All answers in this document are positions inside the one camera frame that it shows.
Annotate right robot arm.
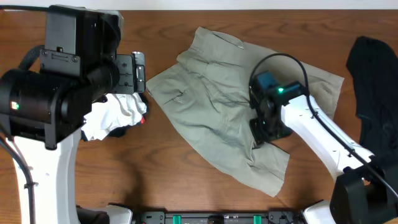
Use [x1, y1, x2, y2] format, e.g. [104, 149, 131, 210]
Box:
[249, 72, 397, 223]

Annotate black garment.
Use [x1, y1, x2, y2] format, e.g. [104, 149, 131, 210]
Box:
[346, 36, 397, 157]

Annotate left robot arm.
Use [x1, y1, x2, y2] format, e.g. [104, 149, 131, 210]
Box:
[1, 5, 146, 223]

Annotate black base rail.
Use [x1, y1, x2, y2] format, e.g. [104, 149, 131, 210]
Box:
[132, 210, 306, 224]

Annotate white folded t-shirt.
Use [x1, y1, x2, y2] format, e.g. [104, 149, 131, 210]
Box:
[81, 93, 147, 141]

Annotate grey-green shorts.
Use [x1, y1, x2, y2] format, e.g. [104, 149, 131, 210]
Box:
[147, 27, 343, 196]

